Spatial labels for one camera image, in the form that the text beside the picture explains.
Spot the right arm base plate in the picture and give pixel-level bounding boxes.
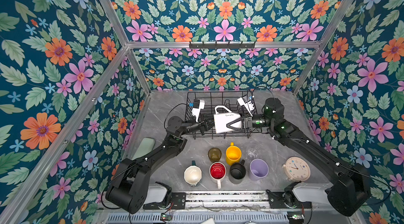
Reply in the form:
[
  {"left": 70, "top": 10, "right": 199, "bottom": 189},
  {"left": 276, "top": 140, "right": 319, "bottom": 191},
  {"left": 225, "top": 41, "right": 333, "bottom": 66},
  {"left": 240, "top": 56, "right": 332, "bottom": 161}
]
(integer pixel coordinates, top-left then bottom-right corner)
[{"left": 266, "top": 189, "right": 312, "bottom": 209}]

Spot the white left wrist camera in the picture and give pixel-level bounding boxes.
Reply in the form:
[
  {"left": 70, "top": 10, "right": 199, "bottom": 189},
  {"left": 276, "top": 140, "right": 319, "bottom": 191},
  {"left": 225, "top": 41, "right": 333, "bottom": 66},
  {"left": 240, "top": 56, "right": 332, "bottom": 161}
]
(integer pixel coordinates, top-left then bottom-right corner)
[{"left": 191, "top": 99, "right": 205, "bottom": 122}]

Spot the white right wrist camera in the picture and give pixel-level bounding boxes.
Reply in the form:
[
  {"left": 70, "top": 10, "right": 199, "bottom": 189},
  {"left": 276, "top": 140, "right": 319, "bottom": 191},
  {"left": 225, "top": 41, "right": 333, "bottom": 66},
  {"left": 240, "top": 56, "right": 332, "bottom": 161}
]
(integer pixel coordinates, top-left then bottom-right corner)
[{"left": 237, "top": 95, "right": 255, "bottom": 116}]

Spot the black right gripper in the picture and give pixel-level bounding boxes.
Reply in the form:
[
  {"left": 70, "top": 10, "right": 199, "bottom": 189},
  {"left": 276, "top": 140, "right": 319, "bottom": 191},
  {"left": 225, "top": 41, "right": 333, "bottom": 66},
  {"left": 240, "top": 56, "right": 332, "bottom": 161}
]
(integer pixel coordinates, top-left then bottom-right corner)
[{"left": 227, "top": 111, "right": 275, "bottom": 137}]

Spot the green mug cream interior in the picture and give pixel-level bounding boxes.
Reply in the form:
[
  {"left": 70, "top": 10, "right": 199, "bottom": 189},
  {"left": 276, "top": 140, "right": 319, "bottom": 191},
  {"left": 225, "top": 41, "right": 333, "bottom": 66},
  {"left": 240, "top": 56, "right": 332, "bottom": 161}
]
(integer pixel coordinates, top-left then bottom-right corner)
[{"left": 184, "top": 160, "right": 202, "bottom": 187}]

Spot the yellow mug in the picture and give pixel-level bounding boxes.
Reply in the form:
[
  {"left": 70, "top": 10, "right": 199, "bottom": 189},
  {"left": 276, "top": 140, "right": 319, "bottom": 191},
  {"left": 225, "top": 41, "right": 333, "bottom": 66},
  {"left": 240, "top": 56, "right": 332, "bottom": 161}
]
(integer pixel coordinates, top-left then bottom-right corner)
[{"left": 225, "top": 143, "right": 242, "bottom": 166}]

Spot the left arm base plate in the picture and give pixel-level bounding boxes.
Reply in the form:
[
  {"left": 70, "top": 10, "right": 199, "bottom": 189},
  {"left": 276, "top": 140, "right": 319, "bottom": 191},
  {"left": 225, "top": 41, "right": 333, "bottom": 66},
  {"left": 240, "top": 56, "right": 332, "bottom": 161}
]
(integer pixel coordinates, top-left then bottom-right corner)
[{"left": 143, "top": 192, "right": 187, "bottom": 210}]

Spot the white ceramic mug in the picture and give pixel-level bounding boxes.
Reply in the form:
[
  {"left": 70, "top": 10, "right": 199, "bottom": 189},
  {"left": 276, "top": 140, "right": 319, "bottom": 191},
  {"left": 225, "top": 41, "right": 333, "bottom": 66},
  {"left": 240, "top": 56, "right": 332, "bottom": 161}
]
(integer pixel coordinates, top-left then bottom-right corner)
[{"left": 214, "top": 105, "right": 242, "bottom": 134}]

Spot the white mug red interior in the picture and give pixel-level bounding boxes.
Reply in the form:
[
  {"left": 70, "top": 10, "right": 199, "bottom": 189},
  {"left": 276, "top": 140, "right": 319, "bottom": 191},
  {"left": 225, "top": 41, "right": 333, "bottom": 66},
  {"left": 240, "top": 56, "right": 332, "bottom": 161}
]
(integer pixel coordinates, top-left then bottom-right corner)
[{"left": 209, "top": 162, "right": 227, "bottom": 189}]

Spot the dark wall hook rail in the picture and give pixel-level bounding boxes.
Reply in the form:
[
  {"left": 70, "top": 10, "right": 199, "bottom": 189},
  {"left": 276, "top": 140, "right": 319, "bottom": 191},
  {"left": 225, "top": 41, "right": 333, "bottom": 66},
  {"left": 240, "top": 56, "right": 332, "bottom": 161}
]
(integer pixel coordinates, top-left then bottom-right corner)
[{"left": 188, "top": 41, "right": 256, "bottom": 50}]

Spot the round pink wall clock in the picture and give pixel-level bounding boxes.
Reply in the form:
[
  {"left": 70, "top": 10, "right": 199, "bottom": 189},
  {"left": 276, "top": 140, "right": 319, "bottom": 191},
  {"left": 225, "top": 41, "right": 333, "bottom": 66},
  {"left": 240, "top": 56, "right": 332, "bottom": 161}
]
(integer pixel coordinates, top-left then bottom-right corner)
[{"left": 282, "top": 157, "right": 311, "bottom": 182}]

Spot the olive textured glass tumbler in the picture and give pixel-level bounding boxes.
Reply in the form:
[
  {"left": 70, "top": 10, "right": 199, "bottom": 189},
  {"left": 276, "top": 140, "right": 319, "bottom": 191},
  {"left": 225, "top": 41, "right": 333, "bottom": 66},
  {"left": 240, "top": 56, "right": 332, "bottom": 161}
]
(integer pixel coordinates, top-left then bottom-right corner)
[{"left": 208, "top": 147, "right": 222, "bottom": 163}]

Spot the clear drinking glass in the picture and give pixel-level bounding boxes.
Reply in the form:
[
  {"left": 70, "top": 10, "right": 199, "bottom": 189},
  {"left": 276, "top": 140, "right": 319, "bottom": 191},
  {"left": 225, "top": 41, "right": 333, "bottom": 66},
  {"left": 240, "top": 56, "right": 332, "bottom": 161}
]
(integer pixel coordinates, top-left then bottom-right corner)
[{"left": 247, "top": 148, "right": 260, "bottom": 160}]

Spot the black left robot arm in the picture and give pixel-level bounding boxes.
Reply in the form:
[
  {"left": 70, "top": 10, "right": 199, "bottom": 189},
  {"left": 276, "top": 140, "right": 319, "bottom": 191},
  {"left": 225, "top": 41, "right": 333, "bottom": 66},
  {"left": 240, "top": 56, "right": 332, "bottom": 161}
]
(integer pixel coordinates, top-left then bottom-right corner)
[{"left": 105, "top": 116, "right": 215, "bottom": 214}]

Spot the black mug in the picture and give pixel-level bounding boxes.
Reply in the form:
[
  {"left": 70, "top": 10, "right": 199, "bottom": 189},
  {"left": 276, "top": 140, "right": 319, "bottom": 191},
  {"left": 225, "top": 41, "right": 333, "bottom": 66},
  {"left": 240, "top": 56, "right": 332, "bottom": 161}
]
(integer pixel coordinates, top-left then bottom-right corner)
[{"left": 229, "top": 160, "right": 246, "bottom": 185}]

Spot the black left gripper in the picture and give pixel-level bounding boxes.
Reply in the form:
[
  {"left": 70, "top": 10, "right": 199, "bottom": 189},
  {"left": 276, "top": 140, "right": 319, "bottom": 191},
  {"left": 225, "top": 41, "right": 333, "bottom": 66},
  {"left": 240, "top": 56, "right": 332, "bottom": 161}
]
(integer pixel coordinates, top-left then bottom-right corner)
[{"left": 179, "top": 114, "right": 221, "bottom": 138}]

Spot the black wire dish rack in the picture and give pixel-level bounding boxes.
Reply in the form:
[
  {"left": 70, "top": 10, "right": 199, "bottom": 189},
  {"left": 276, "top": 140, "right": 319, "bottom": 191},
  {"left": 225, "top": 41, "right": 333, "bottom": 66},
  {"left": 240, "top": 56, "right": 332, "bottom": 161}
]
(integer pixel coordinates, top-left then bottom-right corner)
[{"left": 185, "top": 90, "right": 263, "bottom": 139}]

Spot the pale green sponge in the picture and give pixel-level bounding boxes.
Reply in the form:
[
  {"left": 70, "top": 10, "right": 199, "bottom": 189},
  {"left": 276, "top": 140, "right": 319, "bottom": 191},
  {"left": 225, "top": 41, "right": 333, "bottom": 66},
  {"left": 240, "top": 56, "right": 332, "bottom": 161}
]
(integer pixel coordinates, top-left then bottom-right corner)
[{"left": 132, "top": 137, "right": 156, "bottom": 159}]

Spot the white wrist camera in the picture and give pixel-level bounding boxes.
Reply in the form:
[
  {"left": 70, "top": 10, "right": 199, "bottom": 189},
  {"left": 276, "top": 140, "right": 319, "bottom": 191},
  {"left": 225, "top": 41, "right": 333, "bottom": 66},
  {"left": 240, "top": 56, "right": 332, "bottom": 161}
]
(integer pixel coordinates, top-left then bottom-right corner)
[
  {"left": 191, "top": 99, "right": 205, "bottom": 122},
  {"left": 237, "top": 95, "right": 255, "bottom": 116}
]

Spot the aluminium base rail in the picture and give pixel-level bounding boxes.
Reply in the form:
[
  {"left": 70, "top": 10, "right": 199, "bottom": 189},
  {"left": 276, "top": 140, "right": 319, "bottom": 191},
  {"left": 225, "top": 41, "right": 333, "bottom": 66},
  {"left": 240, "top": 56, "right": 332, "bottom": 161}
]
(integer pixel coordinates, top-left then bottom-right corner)
[{"left": 100, "top": 190, "right": 357, "bottom": 213}]

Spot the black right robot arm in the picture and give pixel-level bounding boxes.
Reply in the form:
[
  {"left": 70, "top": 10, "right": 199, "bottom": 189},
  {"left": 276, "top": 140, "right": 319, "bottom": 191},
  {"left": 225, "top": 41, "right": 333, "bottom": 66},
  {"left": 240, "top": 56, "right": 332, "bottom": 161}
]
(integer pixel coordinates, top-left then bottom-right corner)
[{"left": 226, "top": 98, "right": 371, "bottom": 217}]

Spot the lilac plastic cup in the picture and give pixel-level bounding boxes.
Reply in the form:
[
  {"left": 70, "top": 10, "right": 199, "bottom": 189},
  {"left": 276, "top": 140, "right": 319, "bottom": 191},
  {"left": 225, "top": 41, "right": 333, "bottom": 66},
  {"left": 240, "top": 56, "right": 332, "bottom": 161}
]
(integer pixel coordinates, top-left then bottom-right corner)
[{"left": 249, "top": 159, "right": 269, "bottom": 182}]

